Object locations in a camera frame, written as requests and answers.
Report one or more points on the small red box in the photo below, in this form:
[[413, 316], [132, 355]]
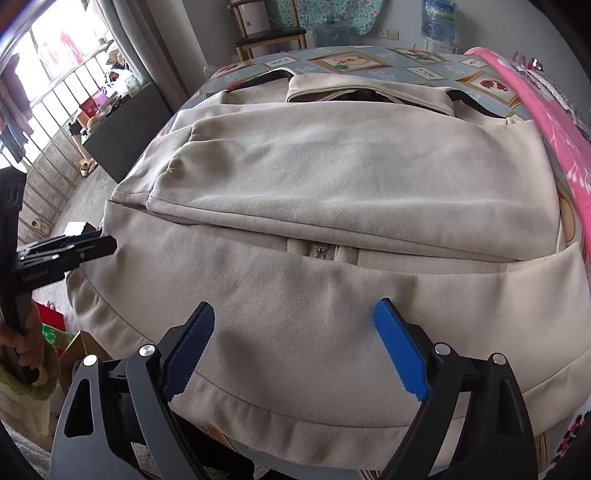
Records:
[[89, 110]]

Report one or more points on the dark hanging garment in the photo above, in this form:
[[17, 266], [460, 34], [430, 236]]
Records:
[[14, 110]]

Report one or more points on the grey curtain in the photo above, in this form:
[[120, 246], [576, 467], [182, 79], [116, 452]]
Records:
[[147, 41]]

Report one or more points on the white wall socket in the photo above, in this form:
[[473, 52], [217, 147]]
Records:
[[388, 33]]

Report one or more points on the small glass jar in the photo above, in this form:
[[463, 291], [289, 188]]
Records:
[[519, 59]]

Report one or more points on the open brown cardboard box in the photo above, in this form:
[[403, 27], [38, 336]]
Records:
[[87, 350]]

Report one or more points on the white plastic bag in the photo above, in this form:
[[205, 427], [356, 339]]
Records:
[[111, 78]]

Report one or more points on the cream zip jacket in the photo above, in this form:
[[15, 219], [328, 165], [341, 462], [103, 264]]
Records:
[[346, 184]]

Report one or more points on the teal floral wall cloth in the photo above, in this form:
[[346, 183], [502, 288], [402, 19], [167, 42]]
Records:
[[323, 11]]

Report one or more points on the blue water bottle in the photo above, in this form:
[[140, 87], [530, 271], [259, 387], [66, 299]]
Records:
[[438, 21]]

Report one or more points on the white water dispenser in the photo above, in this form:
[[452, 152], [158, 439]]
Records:
[[442, 46]]

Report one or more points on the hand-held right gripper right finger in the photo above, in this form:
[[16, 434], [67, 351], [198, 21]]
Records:
[[399, 350]]

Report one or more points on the dark grey low cabinet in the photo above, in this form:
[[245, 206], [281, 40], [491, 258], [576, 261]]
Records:
[[129, 134]]

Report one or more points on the grey lace-edged cloth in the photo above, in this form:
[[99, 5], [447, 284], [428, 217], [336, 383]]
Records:
[[563, 92]]

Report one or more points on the small cardboard box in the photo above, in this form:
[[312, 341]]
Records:
[[76, 228]]

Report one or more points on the pair of beige slippers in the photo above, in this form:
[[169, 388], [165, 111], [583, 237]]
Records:
[[40, 226]]

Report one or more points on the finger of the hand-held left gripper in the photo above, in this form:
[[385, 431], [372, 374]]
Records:
[[83, 236], [87, 254]]

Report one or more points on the wooden chair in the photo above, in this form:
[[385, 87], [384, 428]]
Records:
[[270, 34]]

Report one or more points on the metal window railing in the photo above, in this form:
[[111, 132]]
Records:
[[55, 134]]

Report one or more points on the pink floral blanket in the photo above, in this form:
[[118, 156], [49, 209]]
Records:
[[554, 129]]

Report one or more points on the red gift bag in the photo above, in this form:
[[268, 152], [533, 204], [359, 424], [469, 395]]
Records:
[[51, 316]]

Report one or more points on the empty clear water jug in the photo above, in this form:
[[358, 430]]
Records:
[[332, 33]]

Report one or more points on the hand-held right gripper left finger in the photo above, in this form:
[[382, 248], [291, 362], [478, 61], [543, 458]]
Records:
[[191, 346]]

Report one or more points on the fluffy white green robe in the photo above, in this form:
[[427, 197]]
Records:
[[138, 454]]

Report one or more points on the person's left hand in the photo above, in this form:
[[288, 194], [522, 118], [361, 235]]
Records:
[[37, 332]]

